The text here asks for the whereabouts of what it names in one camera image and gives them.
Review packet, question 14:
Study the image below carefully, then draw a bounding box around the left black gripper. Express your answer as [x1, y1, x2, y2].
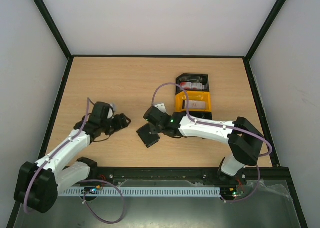
[101, 113, 132, 136]

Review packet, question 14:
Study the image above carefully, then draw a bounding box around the black leather card holder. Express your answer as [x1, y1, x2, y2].
[136, 123, 160, 148]

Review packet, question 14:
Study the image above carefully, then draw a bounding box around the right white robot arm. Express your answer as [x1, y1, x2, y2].
[143, 105, 273, 184]

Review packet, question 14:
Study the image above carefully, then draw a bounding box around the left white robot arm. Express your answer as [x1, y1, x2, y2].
[14, 102, 131, 214]

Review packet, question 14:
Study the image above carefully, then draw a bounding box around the white patterned card stack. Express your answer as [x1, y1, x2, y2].
[182, 100, 206, 110]

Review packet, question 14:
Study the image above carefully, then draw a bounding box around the red dotted card stack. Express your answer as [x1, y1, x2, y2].
[179, 82, 205, 91]

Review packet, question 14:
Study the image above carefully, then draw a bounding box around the black bin with teal cards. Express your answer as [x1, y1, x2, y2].
[171, 111, 212, 123]

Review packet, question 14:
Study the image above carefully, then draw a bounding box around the black bin with red cards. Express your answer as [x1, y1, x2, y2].
[175, 73, 210, 92]

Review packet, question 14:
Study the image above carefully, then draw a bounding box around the yellow bin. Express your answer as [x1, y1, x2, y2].
[175, 90, 212, 120]

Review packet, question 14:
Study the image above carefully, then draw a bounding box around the light blue cable duct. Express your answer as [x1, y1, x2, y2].
[60, 187, 221, 198]

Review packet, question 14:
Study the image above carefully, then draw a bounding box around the black aluminium frame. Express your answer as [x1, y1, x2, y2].
[7, 0, 308, 228]

